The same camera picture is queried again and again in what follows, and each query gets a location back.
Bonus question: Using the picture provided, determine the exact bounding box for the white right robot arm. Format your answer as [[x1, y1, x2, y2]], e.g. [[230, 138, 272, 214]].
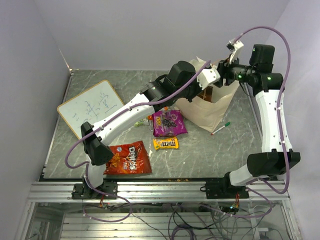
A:
[[217, 41, 301, 198]]

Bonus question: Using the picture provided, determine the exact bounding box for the yellow framed whiteboard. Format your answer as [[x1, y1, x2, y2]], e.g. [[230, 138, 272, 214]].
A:
[[57, 80, 124, 139]]

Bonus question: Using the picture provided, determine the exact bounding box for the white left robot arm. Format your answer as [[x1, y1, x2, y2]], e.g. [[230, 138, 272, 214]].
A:
[[80, 61, 221, 199]]

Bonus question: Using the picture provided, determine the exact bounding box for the red Doritos bag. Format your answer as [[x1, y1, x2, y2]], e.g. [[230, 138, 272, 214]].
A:
[[103, 140, 152, 175]]

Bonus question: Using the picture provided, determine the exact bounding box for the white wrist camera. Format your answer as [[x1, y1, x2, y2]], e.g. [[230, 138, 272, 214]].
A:
[[226, 40, 244, 64], [197, 68, 221, 90]]

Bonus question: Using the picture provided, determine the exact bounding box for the small light green packet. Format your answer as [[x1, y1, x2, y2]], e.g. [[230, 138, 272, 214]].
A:
[[134, 118, 150, 128]]

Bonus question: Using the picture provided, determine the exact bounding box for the brown snack bag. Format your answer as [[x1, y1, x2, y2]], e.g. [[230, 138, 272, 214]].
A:
[[197, 86, 213, 103]]

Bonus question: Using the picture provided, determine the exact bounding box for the yellow M&M's packet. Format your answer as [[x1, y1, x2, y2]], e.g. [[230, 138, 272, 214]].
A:
[[152, 137, 179, 150]]

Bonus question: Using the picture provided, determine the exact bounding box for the aluminium table frame rail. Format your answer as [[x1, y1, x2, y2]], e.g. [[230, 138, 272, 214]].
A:
[[27, 181, 290, 203]]

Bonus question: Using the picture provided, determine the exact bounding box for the purple grape candy bag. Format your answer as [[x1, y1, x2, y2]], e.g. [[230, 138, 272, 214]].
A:
[[152, 110, 188, 137]]

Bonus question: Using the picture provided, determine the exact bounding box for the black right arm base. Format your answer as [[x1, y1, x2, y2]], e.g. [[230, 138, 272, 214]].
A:
[[200, 172, 249, 199]]

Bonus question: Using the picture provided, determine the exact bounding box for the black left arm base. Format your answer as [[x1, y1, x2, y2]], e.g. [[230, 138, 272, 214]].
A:
[[71, 175, 118, 200]]

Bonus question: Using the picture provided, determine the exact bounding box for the beige paper bag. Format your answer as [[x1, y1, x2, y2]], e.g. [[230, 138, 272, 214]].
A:
[[174, 63, 239, 132]]

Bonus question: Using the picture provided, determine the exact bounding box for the orange snack packet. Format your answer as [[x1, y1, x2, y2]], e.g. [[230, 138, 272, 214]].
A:
[[147, 106, 169, 121]]

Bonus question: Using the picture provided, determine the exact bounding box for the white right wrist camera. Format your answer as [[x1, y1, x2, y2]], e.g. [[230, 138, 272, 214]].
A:
[[226, 40, 244, 64]]

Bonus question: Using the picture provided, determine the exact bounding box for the red green marker pen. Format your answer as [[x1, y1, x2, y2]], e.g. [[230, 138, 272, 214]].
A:
[[210, 121, 231, 136]]

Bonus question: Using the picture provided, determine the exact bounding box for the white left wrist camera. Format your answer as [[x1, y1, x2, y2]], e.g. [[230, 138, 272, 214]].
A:
[[197, 68, 221, 90]]

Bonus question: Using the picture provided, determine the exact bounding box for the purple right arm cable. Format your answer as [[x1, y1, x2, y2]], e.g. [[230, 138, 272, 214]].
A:
[[199, 25, 292, 218]]

